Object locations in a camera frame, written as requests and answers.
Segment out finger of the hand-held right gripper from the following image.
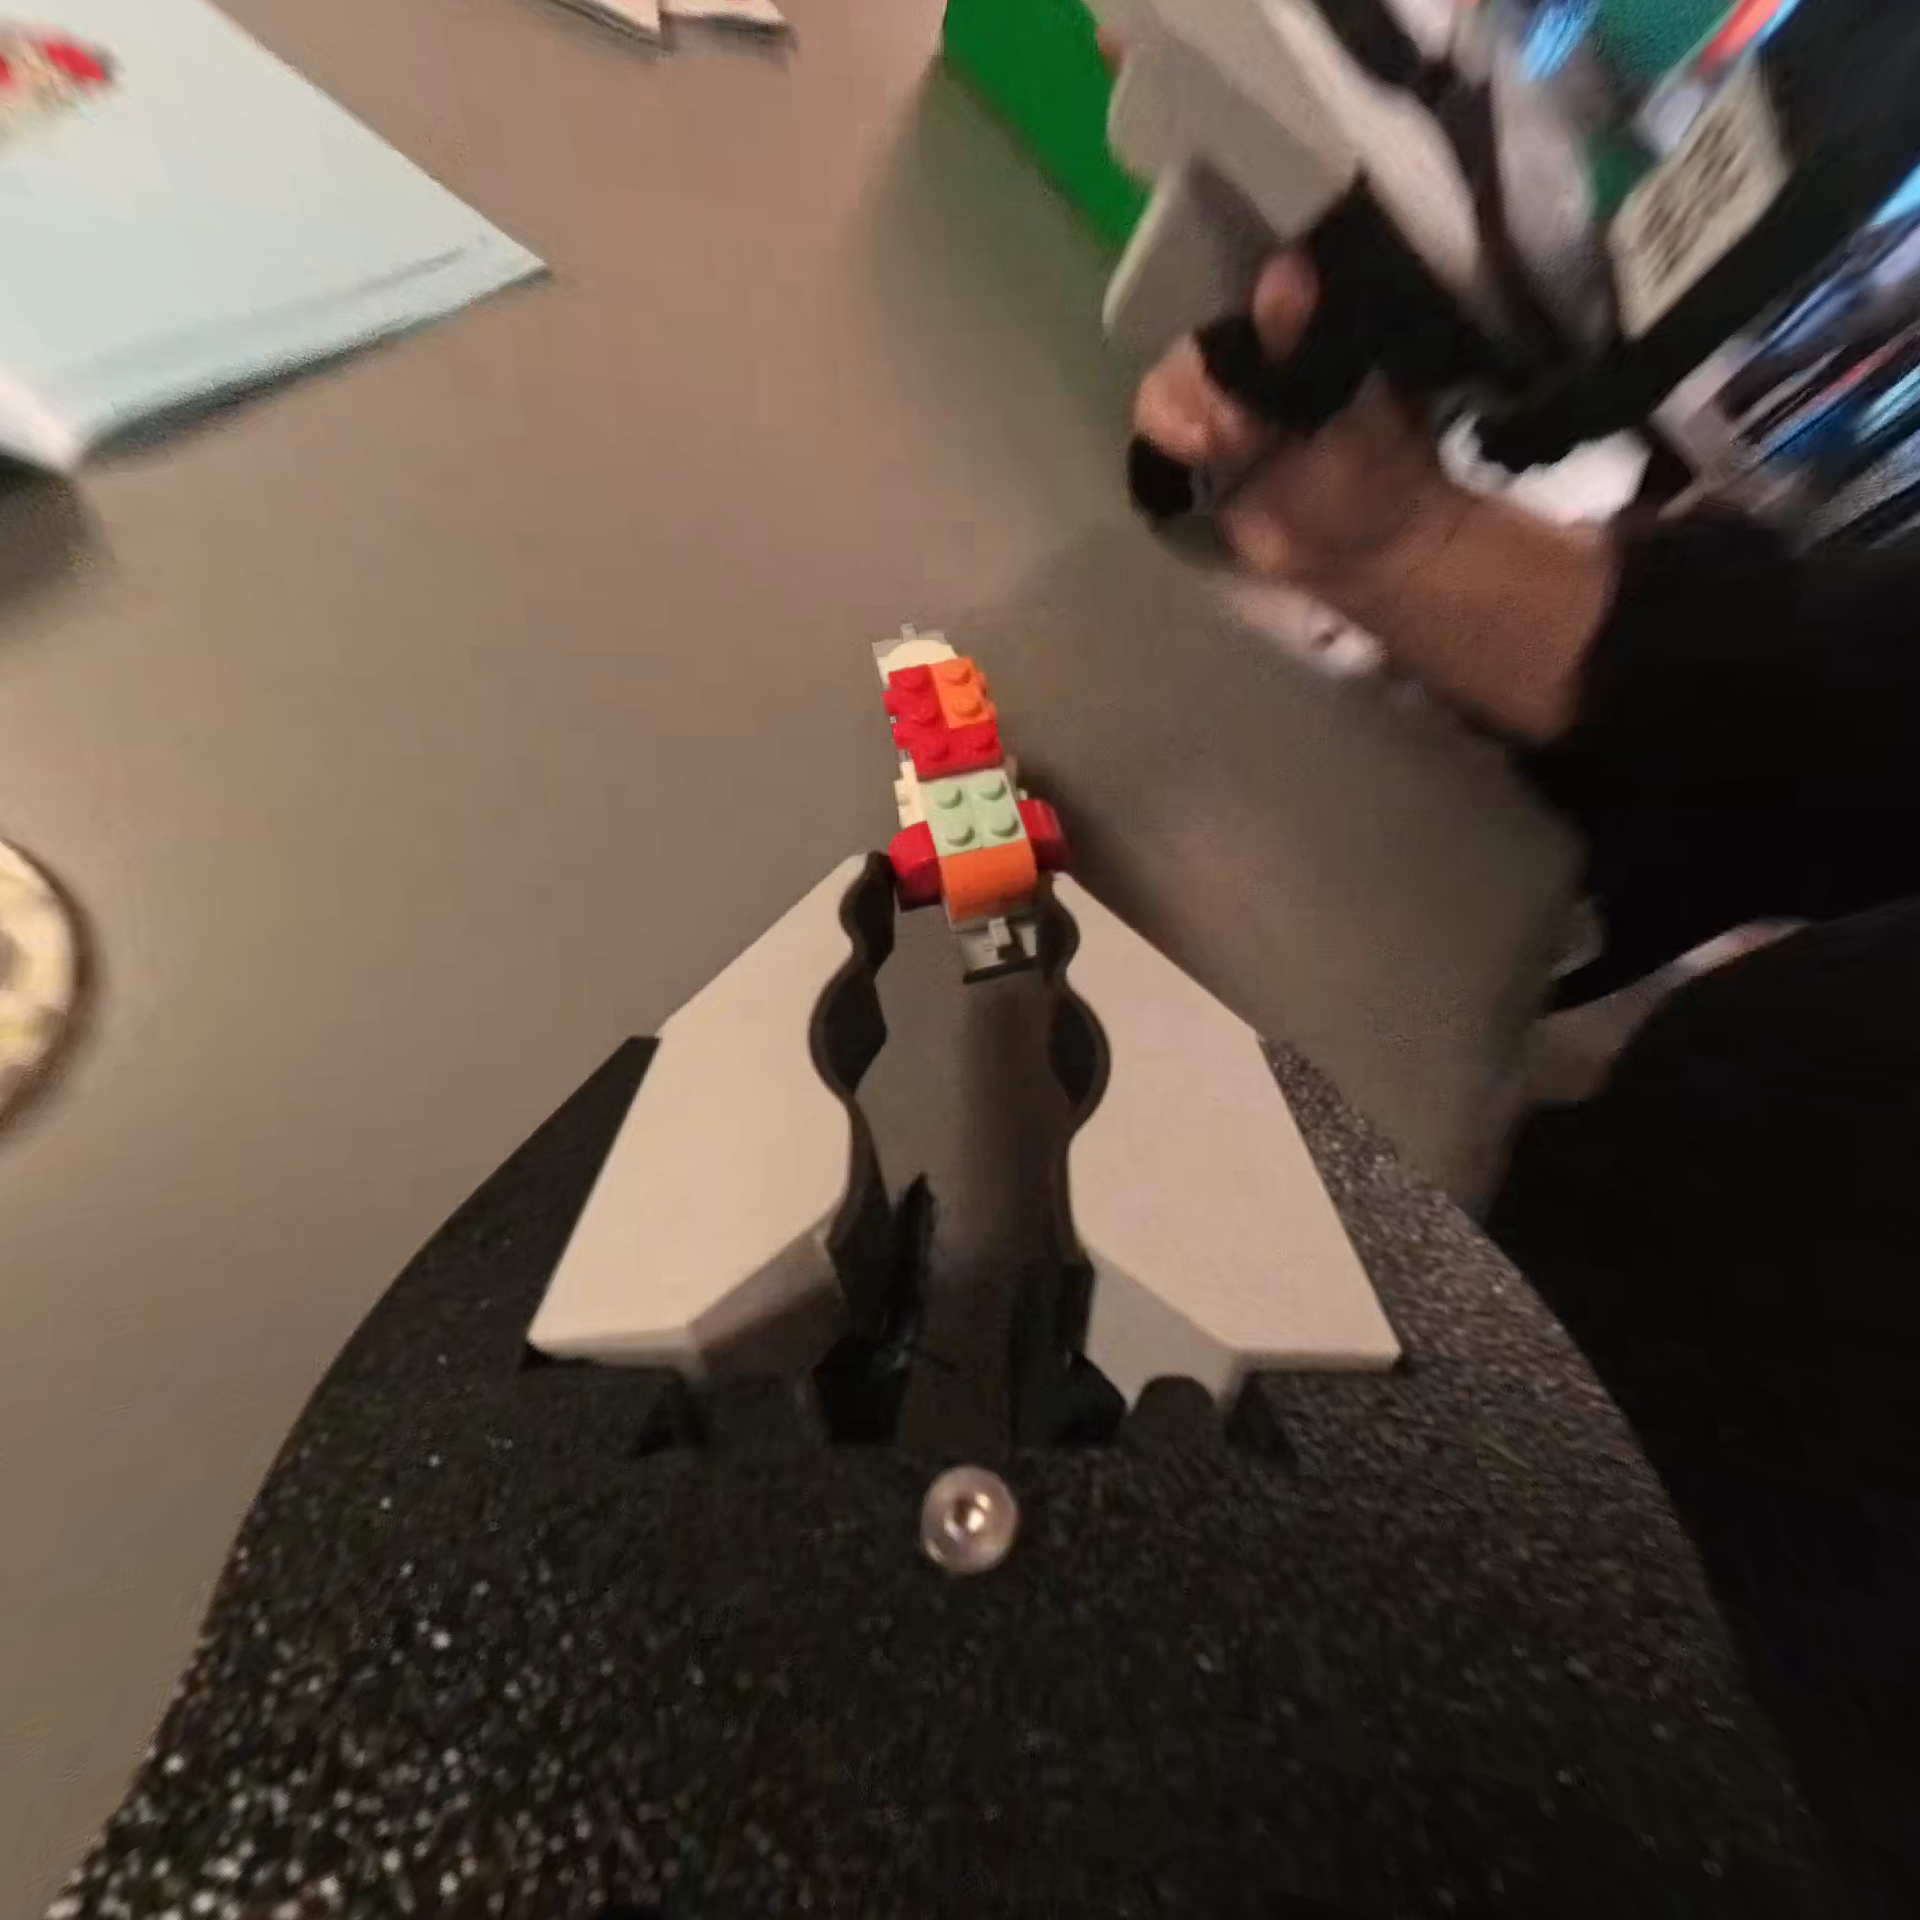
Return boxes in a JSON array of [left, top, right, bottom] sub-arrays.
[[1100, 156, 1323, 362], [1109, 0, 1366, 227]]

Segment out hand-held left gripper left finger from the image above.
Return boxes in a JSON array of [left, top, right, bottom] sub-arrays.
[[525, 851, 902, 1376]]

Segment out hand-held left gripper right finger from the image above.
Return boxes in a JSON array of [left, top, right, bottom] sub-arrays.
[[1043, 885, 1404, 1415]]

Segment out green plastic bins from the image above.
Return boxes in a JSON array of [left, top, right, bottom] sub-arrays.
[[941, 0, 1162, 253]]

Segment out white red green lego model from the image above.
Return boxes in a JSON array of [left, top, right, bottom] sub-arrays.
[[869, 618, 1070, 987]]

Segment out round white and teal lego base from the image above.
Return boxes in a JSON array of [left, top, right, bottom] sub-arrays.
[[0, 836, 87, 1130]]

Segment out open light blue instruction booklet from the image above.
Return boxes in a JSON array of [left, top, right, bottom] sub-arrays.
[[0, 0, 552, 477]]

